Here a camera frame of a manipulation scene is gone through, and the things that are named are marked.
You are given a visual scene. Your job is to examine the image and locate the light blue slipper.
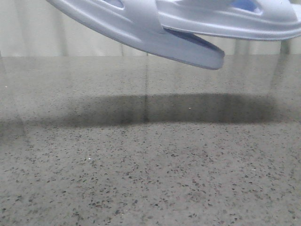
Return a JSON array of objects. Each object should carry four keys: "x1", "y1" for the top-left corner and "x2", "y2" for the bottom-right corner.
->
[
  {"x1": 156, "y1": 0, "x2": 301, "y2": 40},
  {"x1": 49, "y1": 0, "x2": 225, "y2": 70}
]

